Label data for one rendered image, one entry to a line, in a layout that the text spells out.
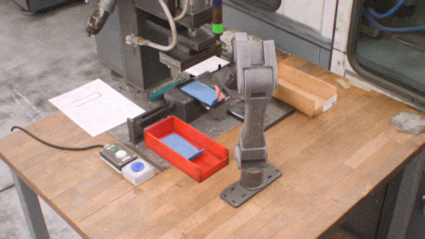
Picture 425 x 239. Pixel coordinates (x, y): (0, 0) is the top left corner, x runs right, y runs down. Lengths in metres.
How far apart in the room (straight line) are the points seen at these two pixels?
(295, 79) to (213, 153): 0.49
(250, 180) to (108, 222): 0.40
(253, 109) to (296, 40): 0.97
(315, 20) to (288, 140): 0.64
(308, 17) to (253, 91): 0.98
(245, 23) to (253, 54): 1.15
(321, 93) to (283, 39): 0.47
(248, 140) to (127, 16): 0.69
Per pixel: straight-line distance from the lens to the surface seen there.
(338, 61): 2.13
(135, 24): 1.86
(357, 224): 2.52
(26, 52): 4.40
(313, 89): 1.95
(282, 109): 1.84
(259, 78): 1.28
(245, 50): 1.30
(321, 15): 2.19
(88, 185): 1.62
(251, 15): 2.42
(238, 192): 1.53
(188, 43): 1.71
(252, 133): 1.41
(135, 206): 1.53
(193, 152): 1.67
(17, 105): 3.76
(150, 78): 1.98
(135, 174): 1.58
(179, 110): 1.78
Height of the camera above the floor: 1.96
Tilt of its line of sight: 35 degrees down
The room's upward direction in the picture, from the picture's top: 1 degrees counter-clockwise
